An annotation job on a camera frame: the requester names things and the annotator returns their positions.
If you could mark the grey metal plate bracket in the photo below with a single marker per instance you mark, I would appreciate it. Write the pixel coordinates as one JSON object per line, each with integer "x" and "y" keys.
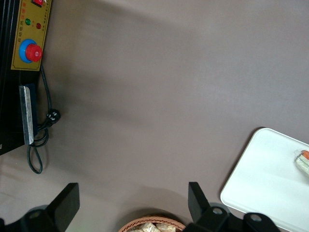
{"x": 27, "y": 116}

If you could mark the plastic triangle sandwich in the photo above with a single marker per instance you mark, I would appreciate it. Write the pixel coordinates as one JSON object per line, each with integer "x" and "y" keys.
{"x": 303, "y": 164}

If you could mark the red emergency stop button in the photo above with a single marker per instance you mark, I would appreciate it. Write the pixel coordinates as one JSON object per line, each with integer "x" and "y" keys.
{"x": 33, "y": 52}

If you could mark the black yellow control box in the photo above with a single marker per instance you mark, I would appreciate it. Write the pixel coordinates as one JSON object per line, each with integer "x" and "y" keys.
{"x": 9, "y": 96}

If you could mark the cream rectangular tray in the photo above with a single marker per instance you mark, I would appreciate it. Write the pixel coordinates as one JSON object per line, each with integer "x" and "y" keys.
{"x": 265, "y": 181}

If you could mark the wrapped tan biscuit pack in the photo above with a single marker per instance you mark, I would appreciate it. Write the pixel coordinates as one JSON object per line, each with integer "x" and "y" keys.
{"x": 147, "y": 228}
{"x": 167, "y": 227}

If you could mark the round brown wicker basket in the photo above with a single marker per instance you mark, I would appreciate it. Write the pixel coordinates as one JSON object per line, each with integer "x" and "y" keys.
{"x": 130, "y": 223}

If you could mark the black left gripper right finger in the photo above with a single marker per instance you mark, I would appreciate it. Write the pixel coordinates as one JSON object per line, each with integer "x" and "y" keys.
{"x": 207, "y": 217}

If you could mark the brown table cover sheet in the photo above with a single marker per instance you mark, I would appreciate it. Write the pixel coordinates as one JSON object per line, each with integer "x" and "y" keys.
{"x": 157, "y": 84}

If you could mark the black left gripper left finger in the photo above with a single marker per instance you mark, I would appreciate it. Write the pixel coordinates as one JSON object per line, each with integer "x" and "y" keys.
{"x": 62, "y": 207}

